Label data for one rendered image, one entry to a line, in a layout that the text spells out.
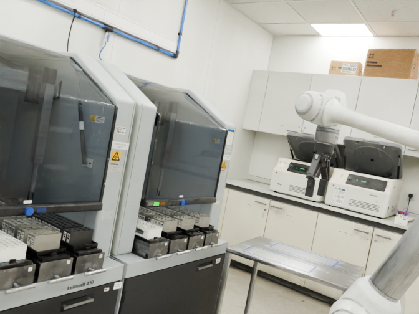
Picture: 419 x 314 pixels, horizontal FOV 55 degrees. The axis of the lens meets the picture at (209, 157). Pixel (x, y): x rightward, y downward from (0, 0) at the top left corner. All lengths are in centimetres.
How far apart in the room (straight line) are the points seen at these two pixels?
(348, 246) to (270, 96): 182
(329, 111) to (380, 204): 245
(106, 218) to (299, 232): 259
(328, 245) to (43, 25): 298
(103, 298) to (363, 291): 103
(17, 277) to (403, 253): 122
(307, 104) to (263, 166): 351
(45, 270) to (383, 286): 112
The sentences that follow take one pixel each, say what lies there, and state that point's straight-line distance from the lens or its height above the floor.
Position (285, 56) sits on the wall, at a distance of 501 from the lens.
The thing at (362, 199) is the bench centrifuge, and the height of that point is 103.
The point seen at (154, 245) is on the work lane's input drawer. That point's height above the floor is 80.
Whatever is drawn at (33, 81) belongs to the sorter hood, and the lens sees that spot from 154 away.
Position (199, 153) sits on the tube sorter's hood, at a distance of 216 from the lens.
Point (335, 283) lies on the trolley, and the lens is 190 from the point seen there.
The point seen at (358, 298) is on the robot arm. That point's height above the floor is 95.
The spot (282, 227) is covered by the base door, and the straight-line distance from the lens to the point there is 412.
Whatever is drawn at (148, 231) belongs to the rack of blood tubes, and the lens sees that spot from 194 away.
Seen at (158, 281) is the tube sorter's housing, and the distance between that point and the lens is 205.
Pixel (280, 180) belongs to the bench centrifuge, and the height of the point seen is 103.
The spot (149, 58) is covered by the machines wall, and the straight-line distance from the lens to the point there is 341.
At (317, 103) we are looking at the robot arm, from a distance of 144.
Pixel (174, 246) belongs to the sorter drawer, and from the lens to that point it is 206.
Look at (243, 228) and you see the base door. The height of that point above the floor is 44.
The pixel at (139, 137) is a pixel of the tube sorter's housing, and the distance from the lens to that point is 182.
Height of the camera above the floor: 135
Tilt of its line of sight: 3 degrees down
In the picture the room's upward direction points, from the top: 10 degrees clockwise
